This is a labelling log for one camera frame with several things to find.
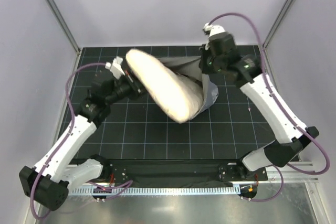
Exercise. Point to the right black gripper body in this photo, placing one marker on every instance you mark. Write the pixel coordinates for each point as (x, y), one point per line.
(208, 64)

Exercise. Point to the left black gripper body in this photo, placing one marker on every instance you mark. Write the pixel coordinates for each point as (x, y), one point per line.
(132, 83)

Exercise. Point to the grey fabric pillowcase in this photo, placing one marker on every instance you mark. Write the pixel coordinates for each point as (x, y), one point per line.
(189, 66)

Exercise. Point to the cream white pillow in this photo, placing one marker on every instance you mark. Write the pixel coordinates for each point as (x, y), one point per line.
(178, 96)

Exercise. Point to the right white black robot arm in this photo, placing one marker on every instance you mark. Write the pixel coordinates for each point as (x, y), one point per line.
(290, 139)

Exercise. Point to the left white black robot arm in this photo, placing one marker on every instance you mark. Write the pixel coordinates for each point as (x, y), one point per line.
(49, 181)

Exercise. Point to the black gridded cutting mat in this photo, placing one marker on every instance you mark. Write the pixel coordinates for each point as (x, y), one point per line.
(139, 129)

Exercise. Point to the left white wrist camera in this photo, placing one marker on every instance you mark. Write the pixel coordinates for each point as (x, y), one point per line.
(115, 67)

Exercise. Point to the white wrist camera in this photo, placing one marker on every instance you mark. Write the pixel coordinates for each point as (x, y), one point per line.
(115, 67)
(211, 30)

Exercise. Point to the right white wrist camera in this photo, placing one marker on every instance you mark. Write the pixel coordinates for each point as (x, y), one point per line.
(211, 30)

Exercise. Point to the right aluminium frame post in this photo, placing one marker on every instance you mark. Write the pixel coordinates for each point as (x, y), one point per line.
(279, 19)

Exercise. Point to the aluminium frame post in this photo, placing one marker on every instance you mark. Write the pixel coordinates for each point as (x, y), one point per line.
(63, 25)
(279, 19)

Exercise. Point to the slotted grey cable duct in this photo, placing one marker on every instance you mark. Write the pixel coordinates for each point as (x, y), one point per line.
(90, 190)

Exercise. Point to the aluminium front rail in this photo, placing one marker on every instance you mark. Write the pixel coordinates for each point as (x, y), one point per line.
(294, 172)

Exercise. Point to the left aluminium frame post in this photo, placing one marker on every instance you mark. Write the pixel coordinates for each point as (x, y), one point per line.
(63, 25)

